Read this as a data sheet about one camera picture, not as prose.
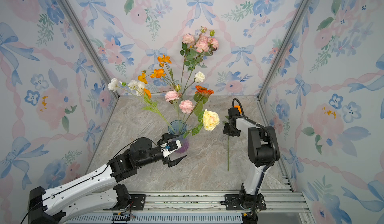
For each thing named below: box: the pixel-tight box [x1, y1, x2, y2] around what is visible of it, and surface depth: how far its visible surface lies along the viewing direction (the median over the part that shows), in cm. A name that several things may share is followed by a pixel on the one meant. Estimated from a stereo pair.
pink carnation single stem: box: [180, 33, 199, 94], surface depth 88 cm
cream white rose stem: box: [182, 71, 206, 94], surface depth 75 cm
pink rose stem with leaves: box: [180, 26, 219, 86], surface depth 85 cm
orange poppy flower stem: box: [138, 54, 177, 96], surface depth 90 cm
